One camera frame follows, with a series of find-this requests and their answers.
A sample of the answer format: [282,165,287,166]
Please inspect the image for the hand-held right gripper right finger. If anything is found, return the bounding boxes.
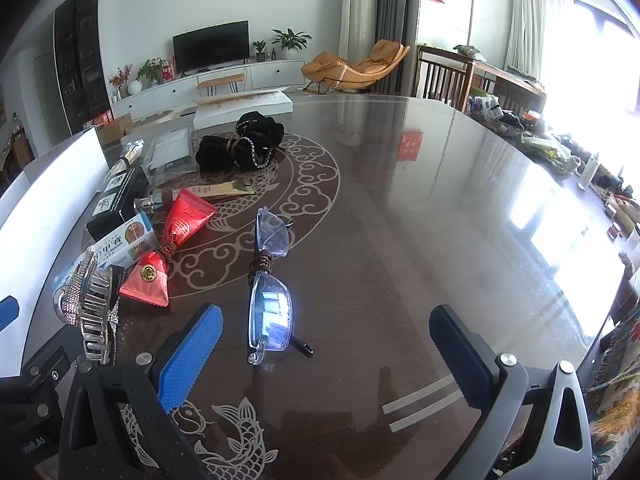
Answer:
[429,304,596,480]

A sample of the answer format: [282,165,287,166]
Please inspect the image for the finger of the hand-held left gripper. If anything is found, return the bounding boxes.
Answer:
[0,296,20,332]
[20,327,83,397]

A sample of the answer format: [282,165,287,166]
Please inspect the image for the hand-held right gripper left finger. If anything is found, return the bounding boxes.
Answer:
[59,303,224,480]

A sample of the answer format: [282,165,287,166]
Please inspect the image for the rhinestone hair claw clip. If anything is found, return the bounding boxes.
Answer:
[59,249,123,365]

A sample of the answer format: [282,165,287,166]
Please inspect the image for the clear rimless eyeglasses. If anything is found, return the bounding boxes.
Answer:
[246,206,315,367]

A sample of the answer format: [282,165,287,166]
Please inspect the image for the white cardboard box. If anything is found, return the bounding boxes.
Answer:
[0,127,111,376]

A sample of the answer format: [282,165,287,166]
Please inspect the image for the white green medicine box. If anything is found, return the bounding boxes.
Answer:
[51,211,160,297]

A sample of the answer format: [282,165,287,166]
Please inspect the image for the red foil packet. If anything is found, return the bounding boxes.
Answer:
[119,187,218,308]

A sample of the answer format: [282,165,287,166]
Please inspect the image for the black printed box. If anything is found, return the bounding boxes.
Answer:
[86,167,151,242]

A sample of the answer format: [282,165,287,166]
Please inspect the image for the gold cosmetic tube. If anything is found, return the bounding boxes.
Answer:
[134,180,257,213]

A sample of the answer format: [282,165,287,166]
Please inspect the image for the packaged phone case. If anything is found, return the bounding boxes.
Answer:
[145,125,196,181]

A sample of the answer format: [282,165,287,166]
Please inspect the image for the floral cloth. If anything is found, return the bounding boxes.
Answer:
[582,305,640,471]

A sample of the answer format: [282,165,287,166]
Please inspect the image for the wooden dining set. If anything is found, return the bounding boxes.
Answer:
[0,127,33,181]

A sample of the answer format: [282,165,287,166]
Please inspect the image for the brown cardboard box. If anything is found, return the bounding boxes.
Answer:
[95,112,133,148]

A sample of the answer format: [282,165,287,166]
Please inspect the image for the white plastic bottle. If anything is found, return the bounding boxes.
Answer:
[577,156,600,191]

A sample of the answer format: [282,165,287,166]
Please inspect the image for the row of assorted household clutter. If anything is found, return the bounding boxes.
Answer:
[465,85,640,241]

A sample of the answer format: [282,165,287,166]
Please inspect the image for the beige oval floor mat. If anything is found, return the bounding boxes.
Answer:
[132,112,176,131]

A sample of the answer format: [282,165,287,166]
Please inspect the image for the white flat carton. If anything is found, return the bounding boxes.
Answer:
[192,89,293,131]

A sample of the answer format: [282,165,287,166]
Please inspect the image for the black display cabinet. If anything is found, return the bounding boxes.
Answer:
[52,0,113,136]

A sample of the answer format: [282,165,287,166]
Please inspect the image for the wooden bench with metal legs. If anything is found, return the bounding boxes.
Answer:
[196,73,248,97]

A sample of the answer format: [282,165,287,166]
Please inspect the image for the bushy green potted plant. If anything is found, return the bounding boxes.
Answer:
[136,57,166,87]

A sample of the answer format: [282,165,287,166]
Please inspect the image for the dark wooden slatted chair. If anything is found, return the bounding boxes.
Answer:
[416,45,476,111]

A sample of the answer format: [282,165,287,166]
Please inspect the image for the white television cabinet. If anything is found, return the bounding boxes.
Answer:
[109,59,307,121]

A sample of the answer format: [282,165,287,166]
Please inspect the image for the black television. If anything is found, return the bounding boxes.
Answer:
[172,20,250,73]

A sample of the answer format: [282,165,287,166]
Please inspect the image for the orange lounge chair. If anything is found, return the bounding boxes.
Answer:
[301,39,412,96]

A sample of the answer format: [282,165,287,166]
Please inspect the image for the large green potted plant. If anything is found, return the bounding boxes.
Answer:
[270,28,312,61]

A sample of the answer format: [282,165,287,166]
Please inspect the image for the white curtain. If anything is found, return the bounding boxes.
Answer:
[505,0,573,81]

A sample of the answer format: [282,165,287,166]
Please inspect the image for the grey curtain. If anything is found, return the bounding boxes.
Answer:
[375,0,423,96]

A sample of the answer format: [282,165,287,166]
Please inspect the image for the white standing air conditioner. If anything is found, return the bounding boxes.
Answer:
[338,0,378,63]

